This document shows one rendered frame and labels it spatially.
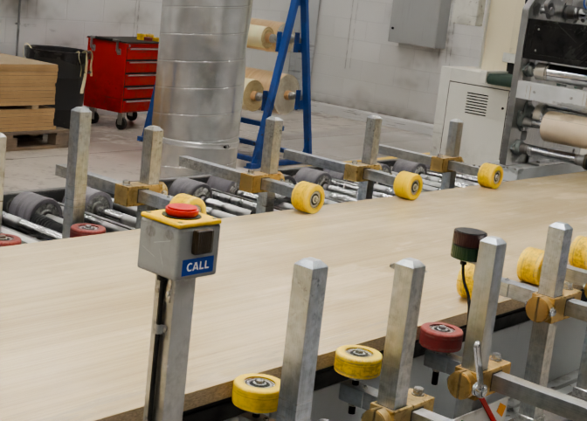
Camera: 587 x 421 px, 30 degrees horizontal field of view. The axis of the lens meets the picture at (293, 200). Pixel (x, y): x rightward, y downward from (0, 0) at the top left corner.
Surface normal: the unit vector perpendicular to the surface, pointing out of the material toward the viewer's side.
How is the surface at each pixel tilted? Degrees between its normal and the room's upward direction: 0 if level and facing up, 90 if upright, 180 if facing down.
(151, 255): 90
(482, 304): 90
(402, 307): 90
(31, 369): 0
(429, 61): 90
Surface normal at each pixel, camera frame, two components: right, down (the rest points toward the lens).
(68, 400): 0.11, -0.97
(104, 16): 0.78, 0.21
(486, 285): -0.66, 0.08
